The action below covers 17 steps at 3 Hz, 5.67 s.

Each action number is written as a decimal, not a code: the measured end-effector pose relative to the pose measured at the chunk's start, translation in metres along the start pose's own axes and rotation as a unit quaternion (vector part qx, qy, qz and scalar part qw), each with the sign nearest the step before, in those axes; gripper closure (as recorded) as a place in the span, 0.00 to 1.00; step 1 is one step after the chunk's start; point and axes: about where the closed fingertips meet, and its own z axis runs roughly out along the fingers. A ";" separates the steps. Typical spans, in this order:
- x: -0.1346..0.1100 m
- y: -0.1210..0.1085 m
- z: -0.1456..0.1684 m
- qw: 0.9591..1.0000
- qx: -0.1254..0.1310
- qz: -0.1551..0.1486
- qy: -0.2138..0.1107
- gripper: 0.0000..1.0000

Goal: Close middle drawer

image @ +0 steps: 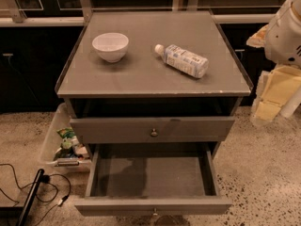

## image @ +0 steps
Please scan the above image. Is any green snack packet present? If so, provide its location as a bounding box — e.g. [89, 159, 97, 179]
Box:
[56, 127, 75, 138]

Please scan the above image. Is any grey drawer cabinet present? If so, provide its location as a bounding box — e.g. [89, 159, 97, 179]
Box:
[55, 10, 254, 149]

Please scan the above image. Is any white ceramic bowl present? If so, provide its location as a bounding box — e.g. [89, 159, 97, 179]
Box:
[92, 33, 129, 63]

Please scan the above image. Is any white metal rail frame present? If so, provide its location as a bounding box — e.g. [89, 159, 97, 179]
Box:
[0, 0, 285, 26]

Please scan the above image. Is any black bar on floor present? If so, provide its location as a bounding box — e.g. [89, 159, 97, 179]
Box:
[15, 169, 44, 226]

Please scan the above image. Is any clear plastic storage bin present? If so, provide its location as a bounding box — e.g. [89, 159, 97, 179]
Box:
[39, 104, 91, 173]

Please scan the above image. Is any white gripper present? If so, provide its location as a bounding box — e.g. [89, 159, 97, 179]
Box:
[250, 0, 301, 126]

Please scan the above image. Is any round brass upper knob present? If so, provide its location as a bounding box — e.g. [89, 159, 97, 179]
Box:
[150, 128, 158, 137]

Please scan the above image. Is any clear plastic water bottle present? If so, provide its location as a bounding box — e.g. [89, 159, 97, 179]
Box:
[154, 44, 209, 79]

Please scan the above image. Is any round brass lower knob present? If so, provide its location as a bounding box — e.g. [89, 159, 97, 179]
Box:
[152, 208, 158, 216]

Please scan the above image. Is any round brass knob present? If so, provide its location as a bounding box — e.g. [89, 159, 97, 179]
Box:
[152, 208, 158, 216]
[150, 128, 158, 137]

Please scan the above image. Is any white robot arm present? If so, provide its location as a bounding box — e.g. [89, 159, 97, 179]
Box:
[246, 0, 301, 126]

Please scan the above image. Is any grey drawer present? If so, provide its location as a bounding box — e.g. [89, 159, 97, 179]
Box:
[74, 143, 231, 216]
[70, 117, 234, 144]

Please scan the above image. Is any black floor cable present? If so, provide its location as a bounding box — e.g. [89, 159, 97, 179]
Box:
[0, 163, 72, 226]

